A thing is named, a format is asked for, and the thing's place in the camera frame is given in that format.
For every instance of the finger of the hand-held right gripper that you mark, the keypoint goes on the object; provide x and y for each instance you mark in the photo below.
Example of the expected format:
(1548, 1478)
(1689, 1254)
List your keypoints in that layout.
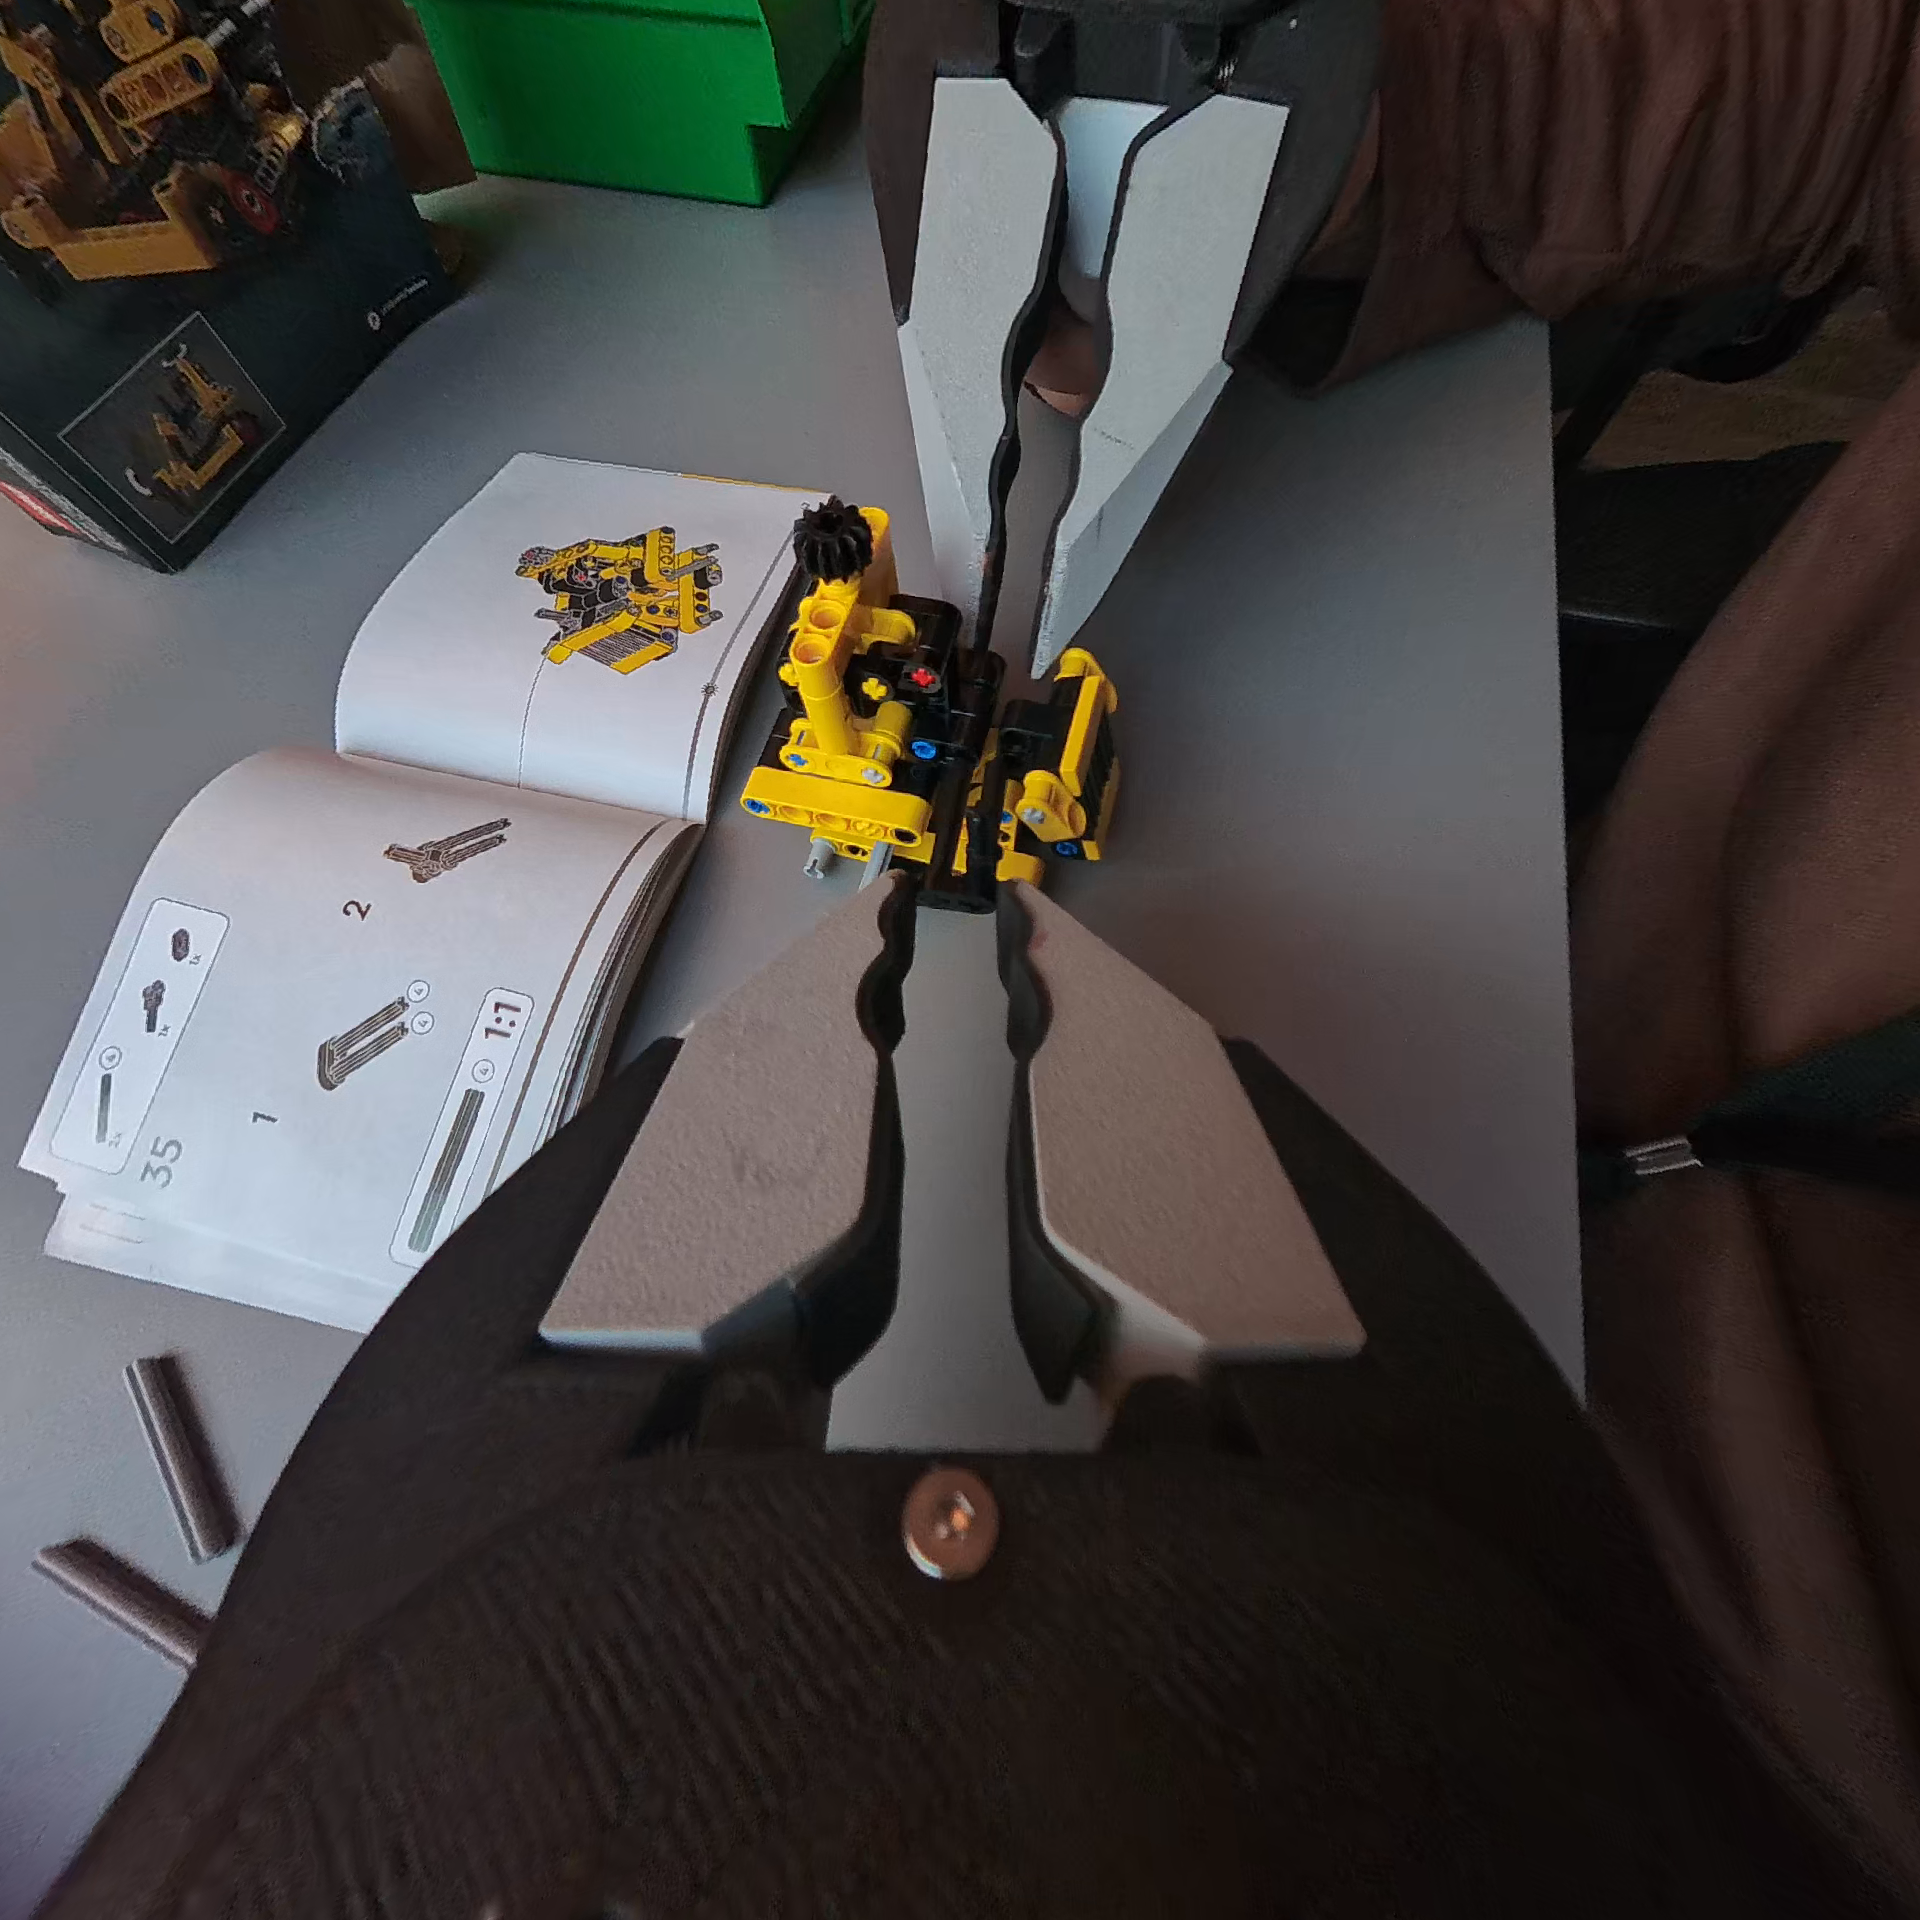
(1185, 284)
(967, 284)

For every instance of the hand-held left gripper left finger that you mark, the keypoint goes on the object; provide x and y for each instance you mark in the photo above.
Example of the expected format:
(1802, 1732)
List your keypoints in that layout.
(734, 1141)

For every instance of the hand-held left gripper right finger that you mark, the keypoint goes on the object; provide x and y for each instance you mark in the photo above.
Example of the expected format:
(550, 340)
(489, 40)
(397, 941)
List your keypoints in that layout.
(1156, 1154)

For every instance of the yellow black lego model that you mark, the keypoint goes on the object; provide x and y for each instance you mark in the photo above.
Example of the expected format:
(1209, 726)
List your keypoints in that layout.
(841, 750)

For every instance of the person's right forearm brown sleeve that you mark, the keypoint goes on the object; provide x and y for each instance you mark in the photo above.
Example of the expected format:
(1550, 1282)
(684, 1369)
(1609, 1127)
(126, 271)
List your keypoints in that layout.
(1590, 136)

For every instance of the lego instruction booklet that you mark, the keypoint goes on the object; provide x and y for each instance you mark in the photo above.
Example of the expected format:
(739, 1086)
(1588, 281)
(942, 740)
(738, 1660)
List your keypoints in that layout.
(451, 840)

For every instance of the dark grey lego axle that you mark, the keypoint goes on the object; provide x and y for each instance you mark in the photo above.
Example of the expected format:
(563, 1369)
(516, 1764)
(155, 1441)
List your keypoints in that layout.
(119, 1604)
(183, 1455)

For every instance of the dark lego set box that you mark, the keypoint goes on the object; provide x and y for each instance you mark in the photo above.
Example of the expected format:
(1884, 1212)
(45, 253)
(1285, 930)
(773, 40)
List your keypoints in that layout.
(166, 284)

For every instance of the person's right hand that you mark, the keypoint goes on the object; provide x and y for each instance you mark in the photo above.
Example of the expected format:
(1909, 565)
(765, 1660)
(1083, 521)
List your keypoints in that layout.
(1068, 352)

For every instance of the green box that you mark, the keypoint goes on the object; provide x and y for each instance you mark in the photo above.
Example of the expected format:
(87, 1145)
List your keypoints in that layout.
(629, 77)

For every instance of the black chair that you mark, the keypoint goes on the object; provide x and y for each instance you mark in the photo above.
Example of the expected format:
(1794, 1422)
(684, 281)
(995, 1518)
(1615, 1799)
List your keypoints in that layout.
(1681, 525)

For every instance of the person's leg brown trousers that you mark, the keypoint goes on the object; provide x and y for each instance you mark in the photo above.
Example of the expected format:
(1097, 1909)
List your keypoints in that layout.
(1771, 840)

